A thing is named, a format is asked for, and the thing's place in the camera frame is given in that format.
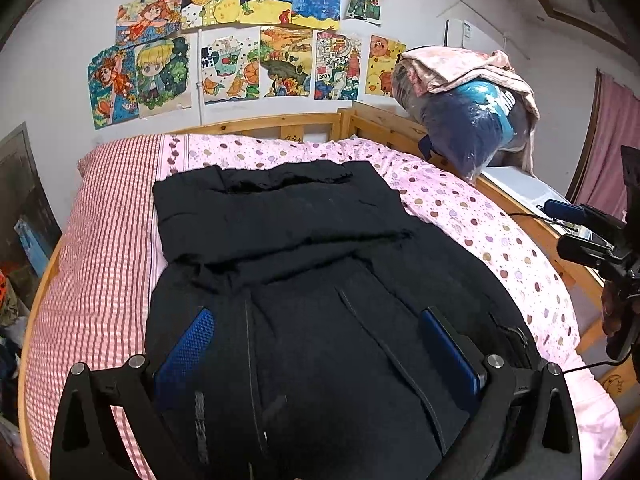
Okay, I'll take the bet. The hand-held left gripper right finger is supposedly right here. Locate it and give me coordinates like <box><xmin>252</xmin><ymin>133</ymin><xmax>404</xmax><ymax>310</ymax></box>
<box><xmin>420</xmin><ymin>307</ymin><xmax>583</xmax><ymax>480</ymax></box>

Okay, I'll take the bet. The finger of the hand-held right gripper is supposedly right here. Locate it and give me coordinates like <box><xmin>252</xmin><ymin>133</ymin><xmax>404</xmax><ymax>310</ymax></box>
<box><xmin>544</xmin><ymin>199</ymin><xmax>628</xmax><ymax>246</ymax></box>
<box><xmin>556</xmin><ymin>234</ymin><xmax>623</xmax><ymax>276</ymax></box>

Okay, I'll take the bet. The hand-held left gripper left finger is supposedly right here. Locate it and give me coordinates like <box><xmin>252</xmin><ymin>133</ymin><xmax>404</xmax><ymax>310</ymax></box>
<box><xmin>50</xmin><ymin>306</ymin><xmax>216</xmax><ymax>480</ymax></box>

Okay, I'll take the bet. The black jacket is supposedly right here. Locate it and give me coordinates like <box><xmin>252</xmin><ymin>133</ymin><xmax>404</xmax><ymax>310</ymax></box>
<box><xmin>144</xmin><ymin>160</ymin><xmax>543</xmax><ymax>480</ymax></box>

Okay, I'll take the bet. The clear bag of blue clothes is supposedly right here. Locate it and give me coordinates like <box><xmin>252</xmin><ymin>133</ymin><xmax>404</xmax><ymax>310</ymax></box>
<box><xmin>392</xmin><ymin>67</ymin><xmax>531</xmax><ymax>183</ymax></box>

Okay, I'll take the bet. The pile of dark clothes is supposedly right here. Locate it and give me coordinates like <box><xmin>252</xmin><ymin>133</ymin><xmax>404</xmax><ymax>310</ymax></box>
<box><xmin>0</xmin><ymin>267</ymin><xmax>31</xmax><ymax>461</ymax></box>

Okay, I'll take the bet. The person's right hand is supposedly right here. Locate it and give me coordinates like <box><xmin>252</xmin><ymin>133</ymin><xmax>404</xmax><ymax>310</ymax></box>
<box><xmin>601</xmin><ymin>277</ymin><xmax>628</xmax><ymax>343</ymax></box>

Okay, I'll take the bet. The white cabinet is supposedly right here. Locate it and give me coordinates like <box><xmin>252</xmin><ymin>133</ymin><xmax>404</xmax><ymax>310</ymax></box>
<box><xmin>482</xmin><ymin>165</ymin><xmax>583</xmax><ymax>216</ymax></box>

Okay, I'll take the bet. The pink curtain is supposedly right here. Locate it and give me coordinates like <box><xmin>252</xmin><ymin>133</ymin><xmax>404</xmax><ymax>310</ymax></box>
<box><xmin>567</xmin><ymin>67</ymin><xmax>640</xmax><ymax>221</ymax></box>

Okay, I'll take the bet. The pink apple print quilt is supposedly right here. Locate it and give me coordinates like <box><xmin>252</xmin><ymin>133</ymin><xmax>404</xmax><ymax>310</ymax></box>
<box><xmin>160</xmin><ymin>132</ymin><xmax>626</xmax><ymax>480</ymax></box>

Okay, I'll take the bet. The red checkered bedsheet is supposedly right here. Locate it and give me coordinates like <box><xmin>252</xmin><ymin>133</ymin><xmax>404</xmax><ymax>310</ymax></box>
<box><xmin>22</xmin><ymin>134</ymin><xmax>173</xmax><ymax>480</ymax></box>

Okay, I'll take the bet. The bagged bundle of bedding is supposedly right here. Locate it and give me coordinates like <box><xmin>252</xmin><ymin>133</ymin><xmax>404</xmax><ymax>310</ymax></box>
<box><xmin>397</xmin><ymin>46</ymin><xmax>541</xmax><ymax>176</ymax></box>

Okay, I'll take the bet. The blue box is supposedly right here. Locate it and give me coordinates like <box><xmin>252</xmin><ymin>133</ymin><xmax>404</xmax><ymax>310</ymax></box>
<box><xmin>14</xmin><ymin>215</ymin><xmax>53</xmax><ymax>273</ymax></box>

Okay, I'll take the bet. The white air conditioner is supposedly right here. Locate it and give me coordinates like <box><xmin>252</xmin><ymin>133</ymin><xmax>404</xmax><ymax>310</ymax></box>
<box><xmin>445</xmin><ymin>18</ymin><xmax>506</xmax><ymax>56</ymax></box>

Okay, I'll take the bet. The dark framed board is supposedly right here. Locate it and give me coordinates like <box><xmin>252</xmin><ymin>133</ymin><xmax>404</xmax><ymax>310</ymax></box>
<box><xmin>0</xmin><ymin>121</ymin><xmax>63</xmax><ymax>291</ymax></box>

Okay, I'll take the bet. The wooden bed pink bedding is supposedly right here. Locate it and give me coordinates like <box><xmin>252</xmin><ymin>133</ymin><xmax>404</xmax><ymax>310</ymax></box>
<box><xmin>17</xmin><ymin>107</ymin><xmax>623</xmax><ymax>480</ymax></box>

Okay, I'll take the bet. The group of colourful wall drawings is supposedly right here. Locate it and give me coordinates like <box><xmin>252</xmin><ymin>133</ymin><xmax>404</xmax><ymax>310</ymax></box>
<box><xmin>87</xmin><ymin>0</ymin><xmax>408</xmax><ymax>131</ymax></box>

